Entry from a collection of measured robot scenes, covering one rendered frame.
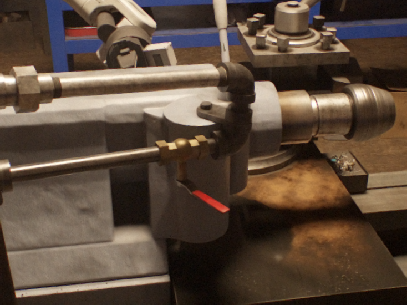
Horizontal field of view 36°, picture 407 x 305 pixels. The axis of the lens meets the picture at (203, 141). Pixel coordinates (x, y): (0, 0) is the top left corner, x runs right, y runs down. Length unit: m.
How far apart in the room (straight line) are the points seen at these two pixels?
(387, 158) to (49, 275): 2.50
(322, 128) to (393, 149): 2.37
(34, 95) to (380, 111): 0.52
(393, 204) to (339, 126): 0.34
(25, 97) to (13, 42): 4.08
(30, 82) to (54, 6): 2.02
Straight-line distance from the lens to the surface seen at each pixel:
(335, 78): 1.10
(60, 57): 2.70
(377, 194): 1.27
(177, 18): 2.91
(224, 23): 0.84
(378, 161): 3.15
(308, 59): 1.08
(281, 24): 1.11
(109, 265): 0.86
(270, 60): 1.06
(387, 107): 0.95
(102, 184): 0.84
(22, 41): 4.70
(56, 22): 2.65
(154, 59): 1.06
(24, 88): 0.62
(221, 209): 0.71
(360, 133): 0.94
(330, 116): 0.92
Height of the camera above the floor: 1.49
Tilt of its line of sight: 28 degrees down
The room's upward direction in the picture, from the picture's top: straight up
